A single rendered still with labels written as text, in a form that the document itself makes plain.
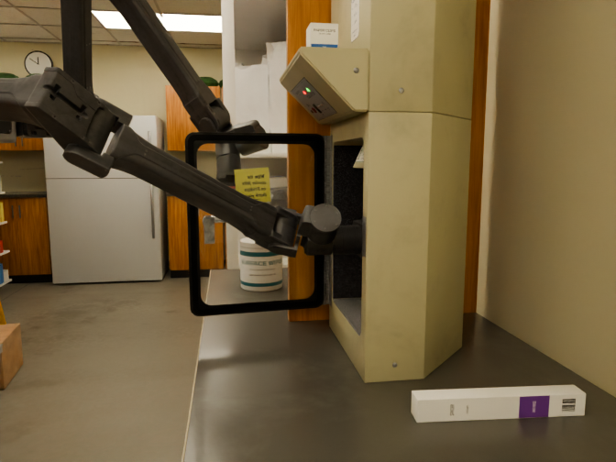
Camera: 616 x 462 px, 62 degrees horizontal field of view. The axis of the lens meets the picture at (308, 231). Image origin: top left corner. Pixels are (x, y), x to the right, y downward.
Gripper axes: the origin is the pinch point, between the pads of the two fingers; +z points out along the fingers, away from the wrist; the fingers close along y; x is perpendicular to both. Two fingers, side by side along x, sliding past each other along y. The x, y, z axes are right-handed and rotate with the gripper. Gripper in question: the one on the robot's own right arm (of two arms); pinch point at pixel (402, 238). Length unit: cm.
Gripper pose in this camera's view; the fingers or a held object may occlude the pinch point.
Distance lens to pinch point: 104.0
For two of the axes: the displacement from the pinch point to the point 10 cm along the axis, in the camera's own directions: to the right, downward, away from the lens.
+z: 9.9, -0.2, 1.5
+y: -1.5, -1.3, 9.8
